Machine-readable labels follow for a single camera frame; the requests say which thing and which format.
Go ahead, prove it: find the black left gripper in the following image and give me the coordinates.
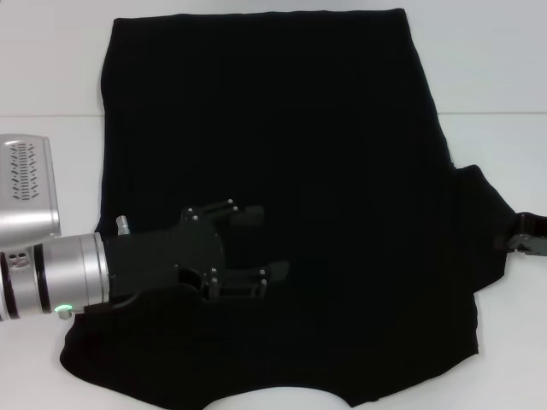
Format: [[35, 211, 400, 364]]
[[102, 197, 292, 308]]

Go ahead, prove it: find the black t-shirt with FREE print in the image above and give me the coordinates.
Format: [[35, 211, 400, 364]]
[[59, 8, 515, 410]]

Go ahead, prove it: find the left arm cable with plug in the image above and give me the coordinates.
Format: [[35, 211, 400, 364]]
[[56, 292, 138, 321]]

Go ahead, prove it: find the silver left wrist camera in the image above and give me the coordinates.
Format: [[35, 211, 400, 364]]
[[0, 133, 62, 274]]

